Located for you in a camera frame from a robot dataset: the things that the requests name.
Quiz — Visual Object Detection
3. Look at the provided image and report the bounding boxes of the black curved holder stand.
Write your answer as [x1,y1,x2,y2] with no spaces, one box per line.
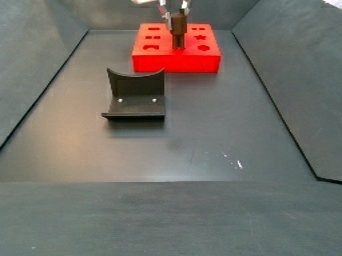
[102,69,166,120]

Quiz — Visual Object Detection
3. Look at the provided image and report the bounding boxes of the brown three prong peg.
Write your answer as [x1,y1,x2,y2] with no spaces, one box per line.
[171,13,187,49]

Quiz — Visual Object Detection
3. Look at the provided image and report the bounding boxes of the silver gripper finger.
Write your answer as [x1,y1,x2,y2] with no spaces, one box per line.
[181,0,191,15]
[159,0,173,30]

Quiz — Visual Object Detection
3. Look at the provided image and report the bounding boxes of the red foam shape board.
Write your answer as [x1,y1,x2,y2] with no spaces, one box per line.
[131,23,222,73]

